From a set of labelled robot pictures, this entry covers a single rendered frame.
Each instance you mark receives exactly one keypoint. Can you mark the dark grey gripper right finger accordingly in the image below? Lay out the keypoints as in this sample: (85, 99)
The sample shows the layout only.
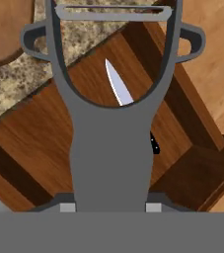
(156, 203)

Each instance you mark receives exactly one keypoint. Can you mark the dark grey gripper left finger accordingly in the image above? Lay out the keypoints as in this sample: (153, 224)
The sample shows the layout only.
(64, 203)

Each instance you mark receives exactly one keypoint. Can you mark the grey Y-shaped vegetable peeler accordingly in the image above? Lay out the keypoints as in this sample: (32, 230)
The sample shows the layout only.
(112, 158)

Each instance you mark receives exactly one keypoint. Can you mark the round wooden cutting board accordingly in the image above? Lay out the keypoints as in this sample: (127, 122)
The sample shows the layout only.
(5, 29)

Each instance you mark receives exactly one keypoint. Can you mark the open wooden drawer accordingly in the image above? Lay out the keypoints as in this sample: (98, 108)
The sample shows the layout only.
(34, 145)

